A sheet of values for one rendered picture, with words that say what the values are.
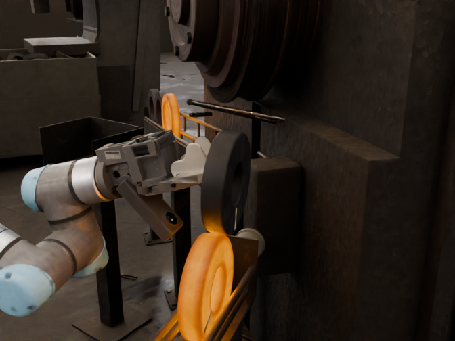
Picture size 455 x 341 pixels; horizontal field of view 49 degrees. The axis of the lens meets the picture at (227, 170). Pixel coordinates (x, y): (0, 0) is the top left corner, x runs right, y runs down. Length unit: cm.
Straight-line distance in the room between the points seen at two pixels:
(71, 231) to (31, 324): 118
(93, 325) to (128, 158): 123
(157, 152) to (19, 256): 25
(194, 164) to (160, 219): 11
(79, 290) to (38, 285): 139
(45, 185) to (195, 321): 34
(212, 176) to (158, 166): 11
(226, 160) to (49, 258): 31
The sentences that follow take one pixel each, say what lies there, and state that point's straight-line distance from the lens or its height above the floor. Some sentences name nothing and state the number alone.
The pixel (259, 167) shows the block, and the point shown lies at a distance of 97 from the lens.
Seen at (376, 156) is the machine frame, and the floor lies 87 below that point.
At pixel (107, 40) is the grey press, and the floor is 81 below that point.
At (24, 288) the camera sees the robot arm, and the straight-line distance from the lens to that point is 76.
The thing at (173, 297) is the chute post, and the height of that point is 1.
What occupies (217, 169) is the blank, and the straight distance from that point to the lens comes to 67.
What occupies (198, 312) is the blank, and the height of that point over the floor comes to 72.
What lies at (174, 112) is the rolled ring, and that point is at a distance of 183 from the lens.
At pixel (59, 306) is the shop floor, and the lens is 207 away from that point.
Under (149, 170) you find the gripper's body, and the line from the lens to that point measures 76.
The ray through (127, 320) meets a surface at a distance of 193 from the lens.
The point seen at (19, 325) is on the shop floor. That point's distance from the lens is 202.
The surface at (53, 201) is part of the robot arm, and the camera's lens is 86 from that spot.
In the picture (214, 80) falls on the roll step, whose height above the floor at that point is 94.
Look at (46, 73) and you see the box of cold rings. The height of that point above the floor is 65.
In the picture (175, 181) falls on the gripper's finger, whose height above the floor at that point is 86.
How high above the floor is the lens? 111
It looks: 19 degrees down
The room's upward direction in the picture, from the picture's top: straight up
